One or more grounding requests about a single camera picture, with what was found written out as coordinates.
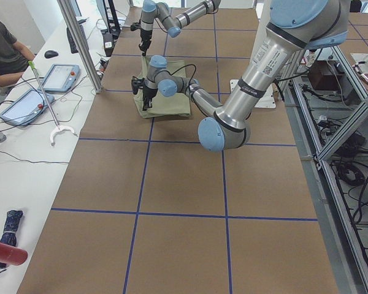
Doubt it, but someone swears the black computer mouse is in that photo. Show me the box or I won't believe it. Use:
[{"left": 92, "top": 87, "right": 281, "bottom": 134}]
[{"left": 44, "top": 50, "right": 58, "bottom": 59}]

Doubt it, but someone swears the person in dark shirt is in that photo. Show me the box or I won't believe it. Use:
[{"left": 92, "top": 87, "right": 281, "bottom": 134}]
[{"left": 0, "top": 21, "right": 36, "bottom": 88}]

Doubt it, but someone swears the black power adapter with label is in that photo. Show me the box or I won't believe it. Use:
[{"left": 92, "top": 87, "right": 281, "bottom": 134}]
[{"left": 102, "top": 32, "right": 115, "bottom": 57}]

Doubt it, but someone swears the red cylindrical bottle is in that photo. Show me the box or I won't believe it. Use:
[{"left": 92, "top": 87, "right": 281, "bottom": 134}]
[{"left": 0, "top": 243, "right": 28, "bottom": 266}]

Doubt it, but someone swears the folded dark blue umbrella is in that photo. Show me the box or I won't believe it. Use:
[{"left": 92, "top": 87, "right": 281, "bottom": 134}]
[{"left": 0, "top": 210, "right": 24, "bottom": 265}]

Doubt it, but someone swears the reacher grabber stick white claw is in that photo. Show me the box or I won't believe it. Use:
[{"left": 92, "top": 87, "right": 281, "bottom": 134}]
[{"left": 28, "top": 61, "right": 77, "bottom": 147}]

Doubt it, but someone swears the black keyboard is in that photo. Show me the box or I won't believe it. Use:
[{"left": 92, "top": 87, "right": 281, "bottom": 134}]
[{"left": 66, "top": 28, "right": 79, "bottom": 54}]

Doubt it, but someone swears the lower blue teach pendant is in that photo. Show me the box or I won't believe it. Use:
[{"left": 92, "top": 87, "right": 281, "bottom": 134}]
[{"left": 0, "top": 89, "right": 48, "bottom": 126}]

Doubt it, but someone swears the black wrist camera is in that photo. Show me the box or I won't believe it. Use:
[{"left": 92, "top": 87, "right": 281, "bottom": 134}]
[
  {"left": 130, "top": 22, "right": 141, "bottom": 31},
  {"left": 131, "top": 76, "right": 145, "bottom": 95}
]

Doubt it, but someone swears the blue teach pendant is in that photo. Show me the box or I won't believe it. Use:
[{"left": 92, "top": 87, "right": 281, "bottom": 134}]
[
  {"left": 42, "top": 64, "right": 80, "bottom": 93},
  {"left": 0, "top": 89, "right": 48, "bottom": 126}
]

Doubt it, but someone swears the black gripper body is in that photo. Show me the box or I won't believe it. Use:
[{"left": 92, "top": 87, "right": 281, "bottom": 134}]
[
  {"left": 139, "top": 29, "right": 153, "bottom": 51},
  {"left": 142, "top": 80, "right": 157, "bottom": 103}
]

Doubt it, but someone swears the brown box on side frame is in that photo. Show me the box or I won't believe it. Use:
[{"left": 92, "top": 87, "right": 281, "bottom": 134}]
[{"left": 308, "top": 60, "right": 345, "bottom": 91}]

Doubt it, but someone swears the olive green long-sleeve shirt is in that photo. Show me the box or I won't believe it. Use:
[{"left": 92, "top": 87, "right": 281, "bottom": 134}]
[{"left": 133, "top": 56, "right": 191, "bottom": 118}]

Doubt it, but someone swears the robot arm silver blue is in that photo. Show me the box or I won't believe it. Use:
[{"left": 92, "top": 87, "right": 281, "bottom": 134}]
[
  {"left": 132, "top": 1, "right": 350, "bottom": 152},
  {"left": 131, "top": 0, "right": 221, "bottom": 56}
]

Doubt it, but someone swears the white camera mast with base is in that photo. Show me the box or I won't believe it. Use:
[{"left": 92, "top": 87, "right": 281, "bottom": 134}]
[{"left": 225, "top": 1, "right": 283, "bottom": 110}]

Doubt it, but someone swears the upper blue teach pendant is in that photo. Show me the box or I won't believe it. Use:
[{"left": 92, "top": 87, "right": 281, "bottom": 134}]
[{"left": 42, "top": 64, "right": 80, "bottom": 93}]

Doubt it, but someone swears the aluminium frame post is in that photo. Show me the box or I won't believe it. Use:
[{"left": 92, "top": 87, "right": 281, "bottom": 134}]
[{"left": 57, "top": 0, "right": 102, "bottom": 94}]

